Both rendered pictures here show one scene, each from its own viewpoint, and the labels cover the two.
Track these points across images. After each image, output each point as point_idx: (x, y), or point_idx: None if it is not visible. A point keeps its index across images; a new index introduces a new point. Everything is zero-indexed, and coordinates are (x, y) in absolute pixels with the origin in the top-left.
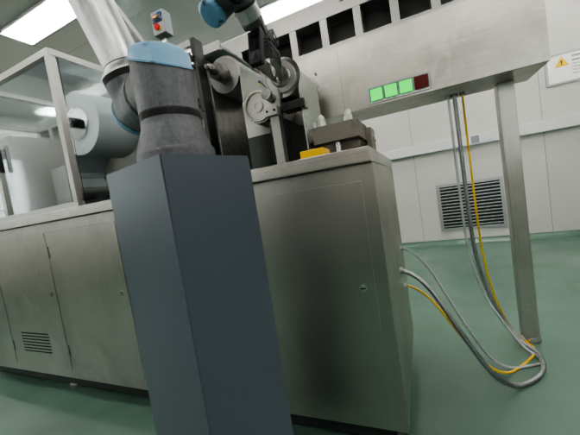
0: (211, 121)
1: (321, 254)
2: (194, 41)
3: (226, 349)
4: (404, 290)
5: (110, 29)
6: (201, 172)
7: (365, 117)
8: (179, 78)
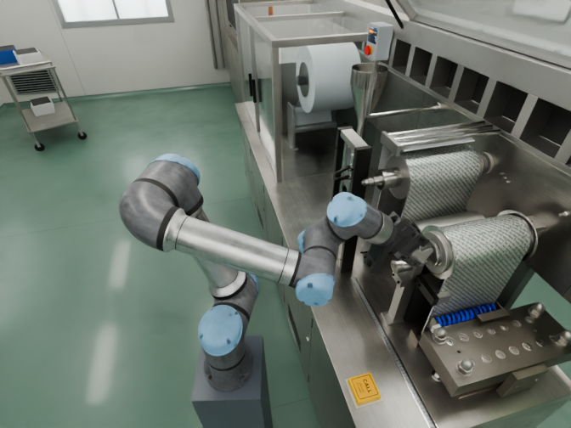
0: None
1: (342, 423)
2: (358, 154)
3: None
4: None
5: (207, 274)
6: (217, 404)
7: None
8: (217, 359)
